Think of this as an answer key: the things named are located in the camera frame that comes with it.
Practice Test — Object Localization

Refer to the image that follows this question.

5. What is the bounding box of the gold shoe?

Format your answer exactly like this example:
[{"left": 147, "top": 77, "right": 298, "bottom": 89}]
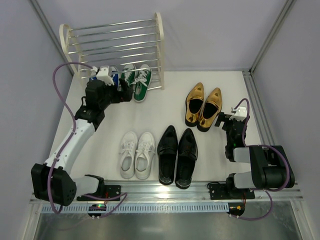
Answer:
[
  {"left": 197, "top": 87, "right": 223, "bottom": 132},
  {"left": 185, "top": 82, "right": 205, "bottom": 127}
]

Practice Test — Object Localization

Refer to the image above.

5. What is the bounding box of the slotted grey cable duct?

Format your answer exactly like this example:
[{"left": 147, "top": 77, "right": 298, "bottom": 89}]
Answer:
[{"left": 39, "top": 202, "right": 230, "bottom": 215}]

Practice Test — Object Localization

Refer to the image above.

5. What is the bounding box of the purple cable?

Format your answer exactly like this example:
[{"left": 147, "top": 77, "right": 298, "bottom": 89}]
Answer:
[
  {"left": 48, "top": 62, "right": 128, "bottom": 221},
  {"left": 229, "top": 98, "right": 292, "bottom": 221}
]

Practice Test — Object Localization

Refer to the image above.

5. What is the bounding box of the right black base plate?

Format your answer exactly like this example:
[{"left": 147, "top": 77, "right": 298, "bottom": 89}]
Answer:
[{"left": 207, "top": 181, "right": 255, "bottom": 200}]

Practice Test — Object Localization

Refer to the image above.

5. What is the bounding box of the white sneaker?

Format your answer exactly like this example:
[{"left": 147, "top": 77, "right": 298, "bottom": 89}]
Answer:
[
  {"left": 119, "top": 131, "right": 138, "bottom": 179},
  {"left": 134, "top": 132, "right": 156, "bottom": 180}
]

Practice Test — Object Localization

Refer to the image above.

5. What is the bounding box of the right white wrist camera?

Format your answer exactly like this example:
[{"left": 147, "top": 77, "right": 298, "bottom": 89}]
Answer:
[{"left": 229, "top": 106, "right": 248, "bottom": 122}]

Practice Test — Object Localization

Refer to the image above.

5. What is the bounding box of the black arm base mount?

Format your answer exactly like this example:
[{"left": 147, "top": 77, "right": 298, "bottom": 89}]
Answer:
[{"left": 76, "top": 185, "right": 121, "bottom": 202}]

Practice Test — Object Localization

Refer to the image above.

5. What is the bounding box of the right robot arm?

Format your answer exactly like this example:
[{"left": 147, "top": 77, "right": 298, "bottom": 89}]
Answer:
[{"left": 211, "top": 112, "right": 296, "bottom": 199}]

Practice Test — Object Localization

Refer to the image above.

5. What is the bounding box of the aluminium rail frame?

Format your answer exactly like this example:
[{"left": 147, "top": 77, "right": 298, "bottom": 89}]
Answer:
[{"left": 28, "top": 71, "right": 305, "bottom": 206}]

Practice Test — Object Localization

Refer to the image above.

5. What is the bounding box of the right gold shoe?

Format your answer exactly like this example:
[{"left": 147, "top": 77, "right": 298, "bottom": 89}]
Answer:
[{"left": 197, "top": 87, "right": 223, "bottom": 132}]

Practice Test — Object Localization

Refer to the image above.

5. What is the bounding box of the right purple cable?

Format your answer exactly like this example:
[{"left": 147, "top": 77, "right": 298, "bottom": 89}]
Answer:
[{"left": 229, "top": 98, "right": 292, "bottom": 221}]

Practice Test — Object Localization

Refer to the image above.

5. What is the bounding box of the left gold shoe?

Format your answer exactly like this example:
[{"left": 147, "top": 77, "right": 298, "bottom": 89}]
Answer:
[{"left": 185, "top": 82, "right": 205, "bottom": 127}]

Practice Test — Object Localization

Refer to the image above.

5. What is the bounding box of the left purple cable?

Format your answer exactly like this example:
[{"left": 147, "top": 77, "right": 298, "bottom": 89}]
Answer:
[{"left": 48, "top": 62, "right": 128, "bottom": 221}]

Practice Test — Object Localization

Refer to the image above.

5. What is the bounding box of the left small controller board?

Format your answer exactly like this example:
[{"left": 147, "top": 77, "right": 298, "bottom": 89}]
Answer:
[{"left": 87, "top": 203, "right": 107, "bottom": 220}]

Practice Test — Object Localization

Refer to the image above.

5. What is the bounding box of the small controller board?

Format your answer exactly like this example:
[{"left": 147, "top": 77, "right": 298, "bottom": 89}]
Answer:
[
  {"left": 87, "top": 203, "right": 107, "bottom": 220},
  {"left": 227, "top": 202, "right": 246, "bottom": 217}
]

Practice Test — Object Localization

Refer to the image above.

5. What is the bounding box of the green canvas sneaker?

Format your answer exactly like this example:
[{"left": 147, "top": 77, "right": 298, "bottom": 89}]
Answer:
[
  {"left": 118, "top": 63, "right": 136, "bottom": 91},
  {"left": 132, "top": 64, "right": 152, "bottom": 102}
]

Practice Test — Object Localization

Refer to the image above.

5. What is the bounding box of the cream metal shoe rack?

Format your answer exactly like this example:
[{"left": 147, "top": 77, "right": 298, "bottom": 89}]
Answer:
[{"left": 59, "top": 12, "right": 165, "bottom": 90}]

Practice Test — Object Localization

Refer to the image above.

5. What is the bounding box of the black loafer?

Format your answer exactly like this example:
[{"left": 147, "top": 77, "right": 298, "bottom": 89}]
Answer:
[
  {"left": 157, "top": 125, "right": 178, "bottom": 186},
  {"left": 175, "top": 128, "right": 198, "bottom": 190}
]

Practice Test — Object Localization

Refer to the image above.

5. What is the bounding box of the right small controller board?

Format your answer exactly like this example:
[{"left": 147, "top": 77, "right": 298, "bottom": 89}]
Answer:
[{"left": 227, "top": 202, "right": 246, "bottom": 217}]

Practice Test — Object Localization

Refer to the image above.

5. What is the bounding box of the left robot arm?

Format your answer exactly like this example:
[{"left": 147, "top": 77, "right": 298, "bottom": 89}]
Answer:
[{"left": 31, "top": 78, "right": 133, "bottom": 207}]

